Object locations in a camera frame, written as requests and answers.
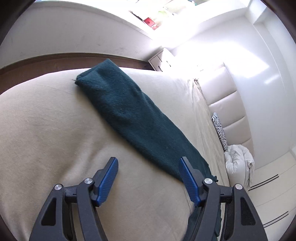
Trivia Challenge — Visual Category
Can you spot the dark green knit sweater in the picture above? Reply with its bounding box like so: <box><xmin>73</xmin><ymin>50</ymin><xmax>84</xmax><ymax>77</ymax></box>
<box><xmin>75</xmin><ymin>58</ymin><xmax>223</xmax><ymax>241</ymax></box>

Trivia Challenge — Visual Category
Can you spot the red box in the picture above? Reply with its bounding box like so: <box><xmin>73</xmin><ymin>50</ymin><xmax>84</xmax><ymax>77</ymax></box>
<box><xmin>143</xmin><ymin>18</ymin><xmax>159</xmax><ymax>30</ymax></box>

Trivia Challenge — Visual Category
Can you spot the zebra print pillow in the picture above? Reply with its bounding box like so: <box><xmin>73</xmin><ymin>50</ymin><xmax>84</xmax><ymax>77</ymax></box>
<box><xmin>211</xmin><ymin>112</ymin><xmax>228</xmax><ymax>152</ymax></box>

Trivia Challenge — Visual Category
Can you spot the white wardrobe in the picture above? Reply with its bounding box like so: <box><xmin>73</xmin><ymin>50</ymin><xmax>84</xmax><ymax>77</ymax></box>
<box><xmin>248</xmin><ymin>151</ymin><xmax>295</xmax><ymax>240</ymax></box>

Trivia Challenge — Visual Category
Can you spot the white crumpled duvet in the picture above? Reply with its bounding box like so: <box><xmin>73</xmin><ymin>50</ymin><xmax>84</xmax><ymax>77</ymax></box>
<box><xmin>224</xmin><ymin>145</ymin><xmax>255</xmax><ymax>191</ymax></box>

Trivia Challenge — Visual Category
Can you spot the beige padded headboard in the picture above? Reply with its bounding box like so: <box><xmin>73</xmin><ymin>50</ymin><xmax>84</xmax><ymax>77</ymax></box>
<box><xmin>198</xmin><ymin>66</ymin><xmax>254</xmax><ymax>155</ymax></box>

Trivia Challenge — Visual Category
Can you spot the white nightstand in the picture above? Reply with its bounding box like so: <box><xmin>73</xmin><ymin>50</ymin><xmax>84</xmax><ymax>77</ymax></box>
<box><xmin>148</xmin><ymin>48</ymin><xmax>176</xmax><ymax>72</ymax></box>

